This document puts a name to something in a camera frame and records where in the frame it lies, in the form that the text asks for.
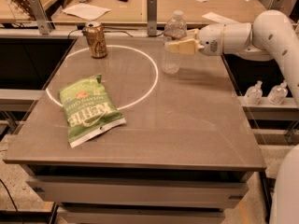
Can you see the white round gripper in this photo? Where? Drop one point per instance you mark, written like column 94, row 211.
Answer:
column 210, row 40

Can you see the clear plastic water bottle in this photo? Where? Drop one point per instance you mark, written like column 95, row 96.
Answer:
column 175, row 29

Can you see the green kettle chip bag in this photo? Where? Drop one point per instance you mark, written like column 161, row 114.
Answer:
column 88, row 110

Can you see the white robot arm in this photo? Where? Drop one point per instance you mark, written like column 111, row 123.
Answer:
column 271, row 36

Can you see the left sanitizer pump bottle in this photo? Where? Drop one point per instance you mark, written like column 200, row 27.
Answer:
column 254, row 94

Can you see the sanitizer pump bottle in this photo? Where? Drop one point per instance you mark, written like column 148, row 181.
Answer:
column 278, row 94
column 254, row 94

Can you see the right sanitizer pump bottle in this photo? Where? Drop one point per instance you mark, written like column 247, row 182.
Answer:
column 278, row 94

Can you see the white paper sheet right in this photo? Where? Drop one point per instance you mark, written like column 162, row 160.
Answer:
column 211, row 17

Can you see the gold soda can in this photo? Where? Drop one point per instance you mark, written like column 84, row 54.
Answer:
column 94, row 33

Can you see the white paper sheet left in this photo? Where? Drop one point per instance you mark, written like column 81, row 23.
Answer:
column 85, row 11

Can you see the white drawer cabinet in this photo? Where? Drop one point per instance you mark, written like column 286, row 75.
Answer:
column 133, row 200

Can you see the grey metal bracket middle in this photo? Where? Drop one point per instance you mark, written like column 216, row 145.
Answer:
column 151, row 17

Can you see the grey metal bracket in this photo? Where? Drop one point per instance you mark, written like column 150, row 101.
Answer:
column 151, row 17
column 43, row 24
column 275, row 4

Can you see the grey metal bracket right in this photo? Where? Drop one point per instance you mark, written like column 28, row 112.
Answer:
column 275, row 4

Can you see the grey metal bracket left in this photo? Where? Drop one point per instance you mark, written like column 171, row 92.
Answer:
column 43, row 24

